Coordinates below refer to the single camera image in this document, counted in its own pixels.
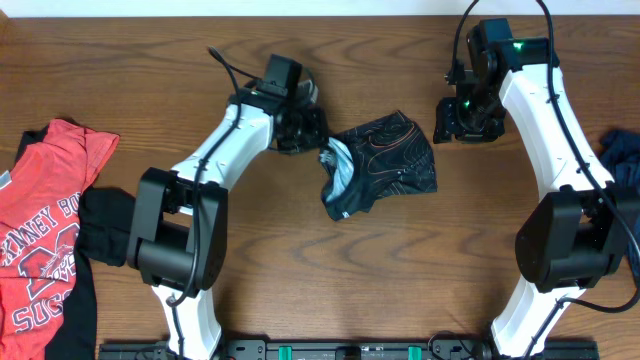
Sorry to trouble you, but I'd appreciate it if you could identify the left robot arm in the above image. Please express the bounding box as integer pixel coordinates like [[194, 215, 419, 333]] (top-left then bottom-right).
[[127, 82, 327, 359]]

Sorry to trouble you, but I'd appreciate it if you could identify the dark navy blue garment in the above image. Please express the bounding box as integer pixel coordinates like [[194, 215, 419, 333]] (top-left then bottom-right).
[[599, 130, 639, 286]]

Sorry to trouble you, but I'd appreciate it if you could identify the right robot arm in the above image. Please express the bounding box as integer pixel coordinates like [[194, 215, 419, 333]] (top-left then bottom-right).
[[433, 18, 639, 359]]

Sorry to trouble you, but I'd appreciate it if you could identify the black orange-patterned jersey shirt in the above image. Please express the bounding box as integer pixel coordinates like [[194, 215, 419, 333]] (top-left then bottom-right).
[[318, 110, 438, 221]]

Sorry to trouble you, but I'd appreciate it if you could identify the plain black garment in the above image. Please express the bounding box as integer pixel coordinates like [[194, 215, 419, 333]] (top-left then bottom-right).
[[14, 128, 139, 360]]

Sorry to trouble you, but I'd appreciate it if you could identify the red printed t-shirt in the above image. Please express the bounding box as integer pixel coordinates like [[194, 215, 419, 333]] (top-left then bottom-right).
[[1, 119, 119, 359]]

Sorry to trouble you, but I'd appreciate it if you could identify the black mounting rail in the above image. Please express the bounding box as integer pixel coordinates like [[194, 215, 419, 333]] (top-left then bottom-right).
[[97, 336, 601, 360]]

